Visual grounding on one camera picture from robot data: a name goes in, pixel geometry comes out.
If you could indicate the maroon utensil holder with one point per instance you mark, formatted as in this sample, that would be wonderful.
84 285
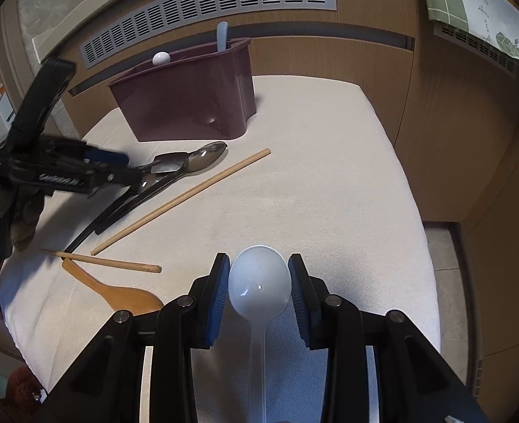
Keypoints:
184 101

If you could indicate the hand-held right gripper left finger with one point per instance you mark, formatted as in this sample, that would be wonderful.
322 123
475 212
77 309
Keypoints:
217 299

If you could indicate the white round-ended utensil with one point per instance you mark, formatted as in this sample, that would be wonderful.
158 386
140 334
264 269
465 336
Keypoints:
160 58

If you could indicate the wooden spoon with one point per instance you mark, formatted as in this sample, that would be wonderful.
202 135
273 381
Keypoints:
127 299

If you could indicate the beige plastic spoon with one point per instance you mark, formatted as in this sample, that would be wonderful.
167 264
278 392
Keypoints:
206 154

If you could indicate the small grey vent grille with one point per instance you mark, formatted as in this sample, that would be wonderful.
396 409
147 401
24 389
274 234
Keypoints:
475 44

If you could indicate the white plastic spoon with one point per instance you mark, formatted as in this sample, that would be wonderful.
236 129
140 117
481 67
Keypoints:
259 282

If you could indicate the wooden chopstick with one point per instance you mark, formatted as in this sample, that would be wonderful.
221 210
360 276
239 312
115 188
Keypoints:
118 264
189 194

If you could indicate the green checked printed cloth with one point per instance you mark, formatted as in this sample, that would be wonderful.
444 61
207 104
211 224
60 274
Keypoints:
475 4

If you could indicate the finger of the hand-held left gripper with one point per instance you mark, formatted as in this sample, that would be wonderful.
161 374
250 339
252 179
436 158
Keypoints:
123 177
107 157

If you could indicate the person's left forearm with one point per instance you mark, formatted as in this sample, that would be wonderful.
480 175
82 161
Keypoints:
17 216

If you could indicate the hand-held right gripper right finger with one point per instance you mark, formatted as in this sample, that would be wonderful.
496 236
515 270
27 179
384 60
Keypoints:
298 299

